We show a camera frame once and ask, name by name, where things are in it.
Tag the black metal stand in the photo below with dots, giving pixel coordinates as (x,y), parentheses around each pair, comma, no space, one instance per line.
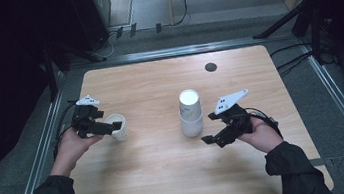
(54,62)

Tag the white paper cup green print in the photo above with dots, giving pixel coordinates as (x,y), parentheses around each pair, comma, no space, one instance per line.
(120,134)

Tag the stack of white paper cups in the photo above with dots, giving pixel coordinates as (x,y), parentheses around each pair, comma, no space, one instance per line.
(192,121)

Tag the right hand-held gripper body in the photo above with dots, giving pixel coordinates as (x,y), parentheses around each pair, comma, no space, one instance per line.
(235,119)

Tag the person's right hand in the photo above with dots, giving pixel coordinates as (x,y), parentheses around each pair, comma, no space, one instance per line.
(261,137)

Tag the black round table grommet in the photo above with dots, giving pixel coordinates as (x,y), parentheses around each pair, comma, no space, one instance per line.
(210,67)

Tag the black tripod stand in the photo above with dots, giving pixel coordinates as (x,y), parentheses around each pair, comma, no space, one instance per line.
(303,9)

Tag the black cabinet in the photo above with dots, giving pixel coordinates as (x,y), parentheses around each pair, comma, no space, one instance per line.
(89,17)

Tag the person's left hand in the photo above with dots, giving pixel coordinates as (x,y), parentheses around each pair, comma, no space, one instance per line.
(74,146)

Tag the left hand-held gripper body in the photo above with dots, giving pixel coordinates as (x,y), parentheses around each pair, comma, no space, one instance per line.
(83,117)

